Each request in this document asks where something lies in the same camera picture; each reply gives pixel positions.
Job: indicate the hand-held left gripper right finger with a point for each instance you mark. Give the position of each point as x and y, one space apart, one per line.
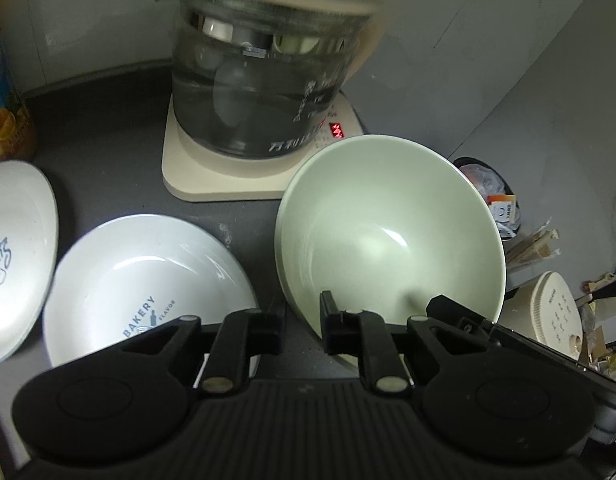
330 330

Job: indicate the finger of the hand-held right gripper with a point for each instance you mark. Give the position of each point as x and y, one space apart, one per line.
458 312

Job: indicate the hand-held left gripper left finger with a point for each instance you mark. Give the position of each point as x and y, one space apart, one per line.
267 331

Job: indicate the pale green bowl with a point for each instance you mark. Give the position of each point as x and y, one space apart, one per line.
388 240

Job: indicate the white plate with block print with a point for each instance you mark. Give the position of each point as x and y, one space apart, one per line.
137 270

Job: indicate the white plate with script print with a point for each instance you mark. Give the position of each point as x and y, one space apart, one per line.
12 260

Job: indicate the cream air fryer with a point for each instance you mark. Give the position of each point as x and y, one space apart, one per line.
543 310

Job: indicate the bundle of wooden chopsticks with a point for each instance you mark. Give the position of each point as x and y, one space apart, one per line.
530 247

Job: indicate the trash bin with bag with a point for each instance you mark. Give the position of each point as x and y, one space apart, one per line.
515 205

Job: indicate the pile of wrappers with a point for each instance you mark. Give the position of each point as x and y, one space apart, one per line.
483 180

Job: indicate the cream kettle base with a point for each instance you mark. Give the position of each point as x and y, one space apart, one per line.
222 175

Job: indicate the glass kettle with cream lid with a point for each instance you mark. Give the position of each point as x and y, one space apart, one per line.
268 60

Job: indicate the orange juice bottle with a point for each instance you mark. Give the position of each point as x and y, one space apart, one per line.
7 110

